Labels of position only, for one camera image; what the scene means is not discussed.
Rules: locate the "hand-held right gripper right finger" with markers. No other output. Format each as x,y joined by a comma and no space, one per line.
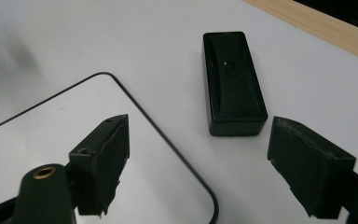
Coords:
310,174

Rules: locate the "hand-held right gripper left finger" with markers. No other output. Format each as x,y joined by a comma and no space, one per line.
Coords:
101,168

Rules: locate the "black whiteboard eraser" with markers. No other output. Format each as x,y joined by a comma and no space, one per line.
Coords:
233,87

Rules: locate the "wooden table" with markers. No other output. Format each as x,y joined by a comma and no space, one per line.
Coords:
323,26

